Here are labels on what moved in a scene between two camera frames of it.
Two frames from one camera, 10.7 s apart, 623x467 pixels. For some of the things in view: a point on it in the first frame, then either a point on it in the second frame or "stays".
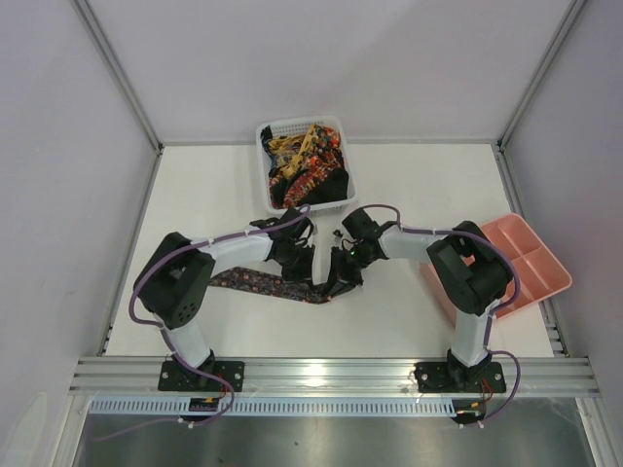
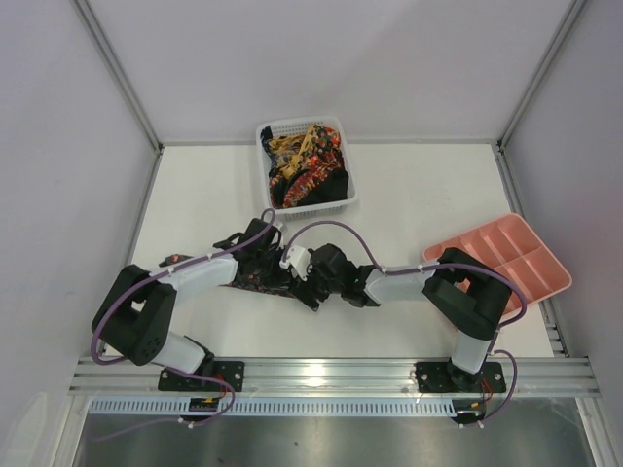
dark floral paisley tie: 267,283 stays
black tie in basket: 333,186 stays
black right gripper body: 344,271 to 311,284
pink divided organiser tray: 541,272 stays
